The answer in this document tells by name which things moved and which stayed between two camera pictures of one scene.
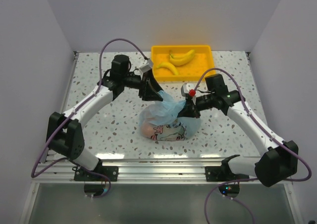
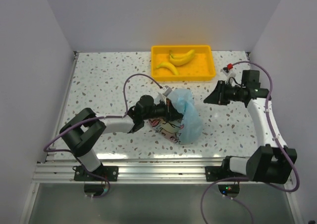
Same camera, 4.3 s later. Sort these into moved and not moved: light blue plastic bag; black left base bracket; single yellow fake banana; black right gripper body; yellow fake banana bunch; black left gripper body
Moved: light blue plastic bag; black right gripper body; black left gripper body
Not moved: black left base bracket; single yellow fake banana; yellow fake banana bunch
